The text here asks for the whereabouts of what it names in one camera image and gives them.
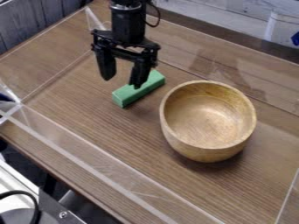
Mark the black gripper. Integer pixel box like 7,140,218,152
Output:
91,3,161,89

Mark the green rectangular block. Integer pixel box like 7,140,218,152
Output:
113,70,166,108

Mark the brown wooden bowl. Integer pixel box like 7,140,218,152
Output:
159,80,258,163

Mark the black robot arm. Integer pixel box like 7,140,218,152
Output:
91,0,162,89

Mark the clear acrylic front barrier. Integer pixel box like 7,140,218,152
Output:
0,83,226,224

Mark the white container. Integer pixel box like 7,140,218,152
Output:
265,9,299,49

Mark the blue object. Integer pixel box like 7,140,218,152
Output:
292,32,299,46

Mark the clear acrylic corner bracket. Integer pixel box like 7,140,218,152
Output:
85,7,111,31

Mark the grey metal bracket with screw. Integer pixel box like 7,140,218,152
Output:
39,190,87,224

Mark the black cable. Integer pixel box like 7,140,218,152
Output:
0,190,42,224

